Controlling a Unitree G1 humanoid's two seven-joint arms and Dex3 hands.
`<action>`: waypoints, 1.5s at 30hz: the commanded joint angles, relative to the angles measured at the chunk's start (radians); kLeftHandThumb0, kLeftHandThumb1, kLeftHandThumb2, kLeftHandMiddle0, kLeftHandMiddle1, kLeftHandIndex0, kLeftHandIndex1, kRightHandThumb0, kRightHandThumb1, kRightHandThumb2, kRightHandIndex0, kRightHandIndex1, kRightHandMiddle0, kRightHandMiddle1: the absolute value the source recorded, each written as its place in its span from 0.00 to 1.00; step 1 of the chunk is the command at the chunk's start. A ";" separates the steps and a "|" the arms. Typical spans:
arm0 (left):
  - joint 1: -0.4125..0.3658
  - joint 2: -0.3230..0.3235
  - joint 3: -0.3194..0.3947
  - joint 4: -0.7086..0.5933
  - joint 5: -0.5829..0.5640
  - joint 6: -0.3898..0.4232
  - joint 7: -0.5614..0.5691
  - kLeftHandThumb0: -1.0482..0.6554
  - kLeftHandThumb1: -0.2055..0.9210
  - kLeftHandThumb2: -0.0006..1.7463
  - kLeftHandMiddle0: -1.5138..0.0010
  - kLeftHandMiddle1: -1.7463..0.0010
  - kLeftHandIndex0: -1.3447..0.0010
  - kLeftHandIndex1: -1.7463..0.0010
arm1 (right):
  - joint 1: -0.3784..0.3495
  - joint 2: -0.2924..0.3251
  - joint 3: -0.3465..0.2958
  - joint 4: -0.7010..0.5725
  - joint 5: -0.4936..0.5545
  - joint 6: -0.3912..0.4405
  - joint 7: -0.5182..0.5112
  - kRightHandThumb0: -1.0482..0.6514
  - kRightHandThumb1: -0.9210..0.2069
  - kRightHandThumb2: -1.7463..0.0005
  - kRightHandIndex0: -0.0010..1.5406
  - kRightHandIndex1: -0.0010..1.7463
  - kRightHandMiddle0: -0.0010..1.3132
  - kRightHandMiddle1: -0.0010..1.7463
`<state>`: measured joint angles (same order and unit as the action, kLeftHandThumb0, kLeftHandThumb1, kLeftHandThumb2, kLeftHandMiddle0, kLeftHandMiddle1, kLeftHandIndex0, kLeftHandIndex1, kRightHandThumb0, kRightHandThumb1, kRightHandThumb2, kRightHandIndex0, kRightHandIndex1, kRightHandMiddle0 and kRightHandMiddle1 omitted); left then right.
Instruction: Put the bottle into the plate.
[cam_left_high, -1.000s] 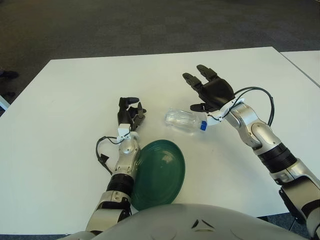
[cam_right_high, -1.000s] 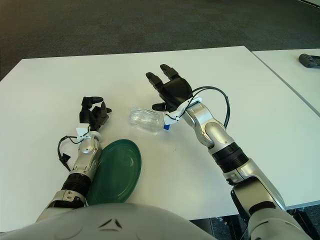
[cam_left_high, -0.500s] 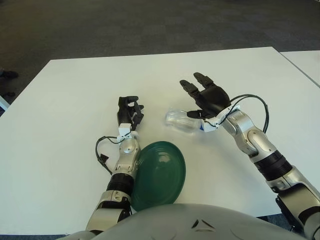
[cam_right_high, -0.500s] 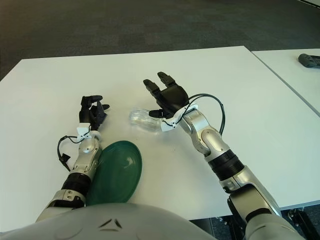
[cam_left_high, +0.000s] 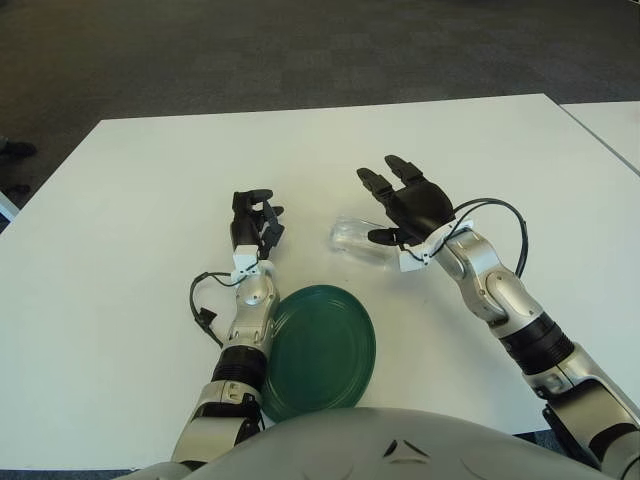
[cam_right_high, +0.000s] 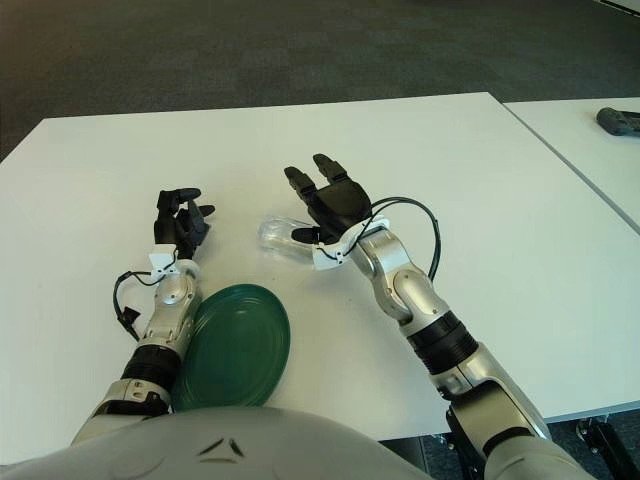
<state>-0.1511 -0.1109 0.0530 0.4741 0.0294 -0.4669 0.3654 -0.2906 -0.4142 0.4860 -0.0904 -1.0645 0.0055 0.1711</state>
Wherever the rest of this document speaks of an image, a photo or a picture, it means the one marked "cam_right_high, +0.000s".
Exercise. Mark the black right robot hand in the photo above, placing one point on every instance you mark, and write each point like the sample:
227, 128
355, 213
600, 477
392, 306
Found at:
340, 202

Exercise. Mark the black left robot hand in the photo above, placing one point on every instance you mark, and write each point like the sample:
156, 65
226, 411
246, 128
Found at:
172, 225

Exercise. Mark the clear bottle with blue cap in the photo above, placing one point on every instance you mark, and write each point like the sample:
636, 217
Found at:
280, 240

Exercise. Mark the green round plate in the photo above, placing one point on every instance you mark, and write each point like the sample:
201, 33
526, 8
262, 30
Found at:
240, 345

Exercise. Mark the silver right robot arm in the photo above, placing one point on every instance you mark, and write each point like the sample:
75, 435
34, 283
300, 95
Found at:
425, 310

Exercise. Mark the grey robot torso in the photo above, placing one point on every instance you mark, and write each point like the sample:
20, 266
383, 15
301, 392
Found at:
200, 450

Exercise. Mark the black table leg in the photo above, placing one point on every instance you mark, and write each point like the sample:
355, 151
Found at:
460, 450

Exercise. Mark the dark grey handheld controller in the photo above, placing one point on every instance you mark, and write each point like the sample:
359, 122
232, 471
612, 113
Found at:
617, 121

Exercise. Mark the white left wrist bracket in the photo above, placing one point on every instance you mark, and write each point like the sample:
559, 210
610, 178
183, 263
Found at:
162, 260

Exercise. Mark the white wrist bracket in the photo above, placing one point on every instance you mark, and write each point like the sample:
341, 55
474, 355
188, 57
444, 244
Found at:
162, 260
330, 255

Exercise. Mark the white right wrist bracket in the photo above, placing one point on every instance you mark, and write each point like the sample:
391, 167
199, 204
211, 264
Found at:
330, 255

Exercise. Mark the black table base frame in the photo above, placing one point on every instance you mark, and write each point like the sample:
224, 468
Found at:
600, 437

